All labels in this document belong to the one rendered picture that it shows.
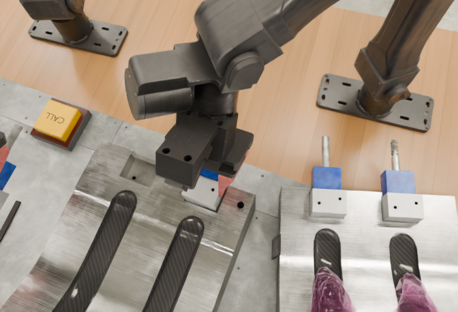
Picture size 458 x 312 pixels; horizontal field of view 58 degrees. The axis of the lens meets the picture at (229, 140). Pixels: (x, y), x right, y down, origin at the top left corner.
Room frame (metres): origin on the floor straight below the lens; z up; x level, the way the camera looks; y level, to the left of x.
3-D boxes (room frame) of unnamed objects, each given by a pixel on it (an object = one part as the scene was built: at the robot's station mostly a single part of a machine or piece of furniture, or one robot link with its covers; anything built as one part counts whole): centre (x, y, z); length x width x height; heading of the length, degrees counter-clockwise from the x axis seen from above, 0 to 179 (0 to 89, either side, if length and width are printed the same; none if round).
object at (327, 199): (0.18, -0.14, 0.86); 0.13 x 0.05 x 0.05; 168
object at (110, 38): (0.57, 0.27, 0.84); 0.20 x 0.07 x 0.08; 65
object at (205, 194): (0.21, 0.02, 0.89); 0.13 x 0.05 x 0.05; 151
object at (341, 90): (0.32, -0.27, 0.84); 0.20 x 0.07 x 0.08; 65
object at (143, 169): (0.22, 0.14, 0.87); 0.05 x 0.05 x 0.04; 61
